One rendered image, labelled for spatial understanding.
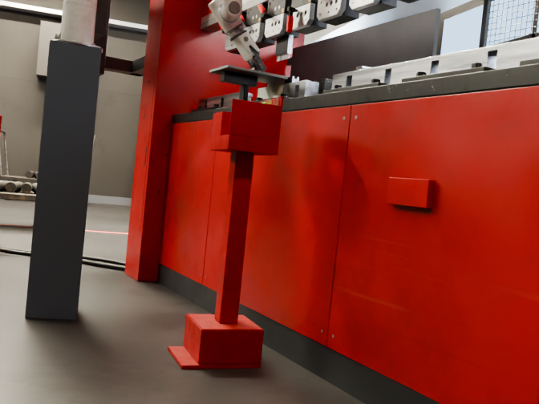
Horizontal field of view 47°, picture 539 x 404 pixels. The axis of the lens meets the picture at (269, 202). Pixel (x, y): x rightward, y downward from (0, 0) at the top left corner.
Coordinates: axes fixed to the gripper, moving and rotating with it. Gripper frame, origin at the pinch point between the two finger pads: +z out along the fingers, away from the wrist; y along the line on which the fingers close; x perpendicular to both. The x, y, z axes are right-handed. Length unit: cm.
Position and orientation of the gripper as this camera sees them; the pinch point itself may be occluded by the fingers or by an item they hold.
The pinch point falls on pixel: (259, 68)
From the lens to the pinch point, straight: 254.5
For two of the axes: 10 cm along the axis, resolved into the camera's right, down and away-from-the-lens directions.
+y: -3.2, -0.6, 9.4
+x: -7.9, 5.7, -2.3
